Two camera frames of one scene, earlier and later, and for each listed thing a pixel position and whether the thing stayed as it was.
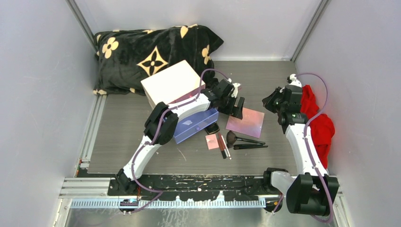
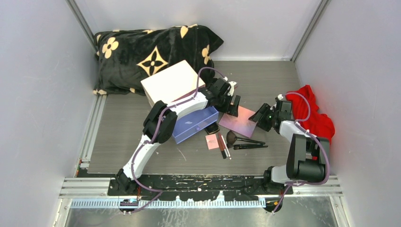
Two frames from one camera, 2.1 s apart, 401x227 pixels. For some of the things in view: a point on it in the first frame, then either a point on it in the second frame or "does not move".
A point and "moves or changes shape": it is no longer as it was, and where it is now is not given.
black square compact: (213, 128) does not move
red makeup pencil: (221, 144) does not move
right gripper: (267, 101) to (264, 109)
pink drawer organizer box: (179, 87) does not move
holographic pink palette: (251, 124) moves or changes shape
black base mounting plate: (205, 187) does not move
